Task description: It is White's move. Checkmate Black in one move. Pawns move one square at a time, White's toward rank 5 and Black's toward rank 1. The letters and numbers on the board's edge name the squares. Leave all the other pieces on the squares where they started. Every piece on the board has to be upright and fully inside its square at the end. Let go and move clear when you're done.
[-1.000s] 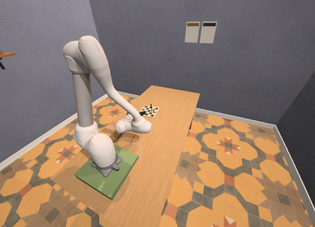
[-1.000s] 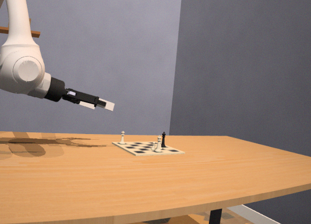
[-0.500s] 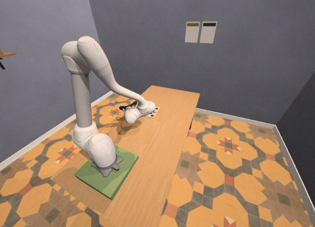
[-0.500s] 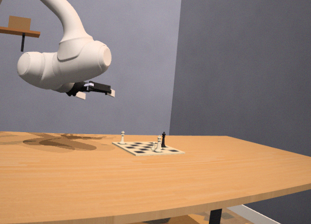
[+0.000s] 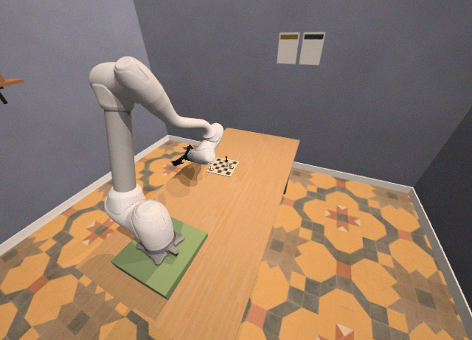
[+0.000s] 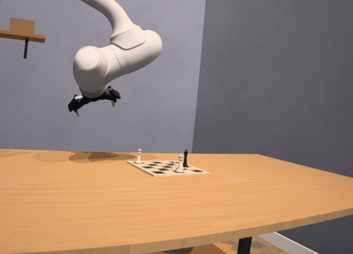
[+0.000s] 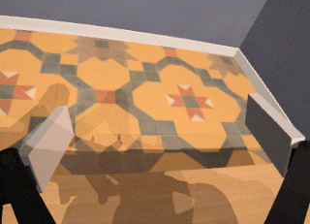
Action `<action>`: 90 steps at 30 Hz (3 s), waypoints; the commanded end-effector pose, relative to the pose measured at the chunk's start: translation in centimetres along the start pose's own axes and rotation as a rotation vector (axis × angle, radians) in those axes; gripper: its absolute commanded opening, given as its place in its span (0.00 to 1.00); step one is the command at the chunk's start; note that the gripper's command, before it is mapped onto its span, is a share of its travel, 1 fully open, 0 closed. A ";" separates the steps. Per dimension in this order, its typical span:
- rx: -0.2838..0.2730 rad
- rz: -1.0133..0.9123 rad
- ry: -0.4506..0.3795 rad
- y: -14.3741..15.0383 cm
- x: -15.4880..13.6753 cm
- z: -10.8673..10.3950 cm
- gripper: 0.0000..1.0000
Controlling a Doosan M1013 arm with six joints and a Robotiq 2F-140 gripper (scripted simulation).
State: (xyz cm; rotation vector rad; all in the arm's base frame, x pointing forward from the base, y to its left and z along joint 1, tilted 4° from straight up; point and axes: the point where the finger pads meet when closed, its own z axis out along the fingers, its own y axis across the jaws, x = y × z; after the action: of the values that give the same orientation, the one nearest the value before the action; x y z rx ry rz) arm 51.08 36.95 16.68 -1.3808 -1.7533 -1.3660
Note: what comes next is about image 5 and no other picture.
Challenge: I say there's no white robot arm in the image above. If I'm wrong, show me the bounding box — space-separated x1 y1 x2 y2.
88 57 223 266

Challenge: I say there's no black and white chessboard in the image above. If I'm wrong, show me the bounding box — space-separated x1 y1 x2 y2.
206 157 239 177

